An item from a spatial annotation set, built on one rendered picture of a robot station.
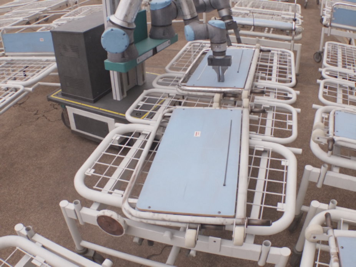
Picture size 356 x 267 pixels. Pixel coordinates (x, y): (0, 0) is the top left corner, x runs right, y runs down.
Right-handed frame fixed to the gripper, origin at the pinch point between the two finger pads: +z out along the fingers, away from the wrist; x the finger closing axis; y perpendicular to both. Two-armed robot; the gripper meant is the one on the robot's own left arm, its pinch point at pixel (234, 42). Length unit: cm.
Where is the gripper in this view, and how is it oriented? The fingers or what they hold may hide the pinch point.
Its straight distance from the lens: 210.4
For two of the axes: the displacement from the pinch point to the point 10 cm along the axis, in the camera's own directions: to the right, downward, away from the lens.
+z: 2.9, 9.4, 2.1
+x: 6.1, -3.5, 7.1
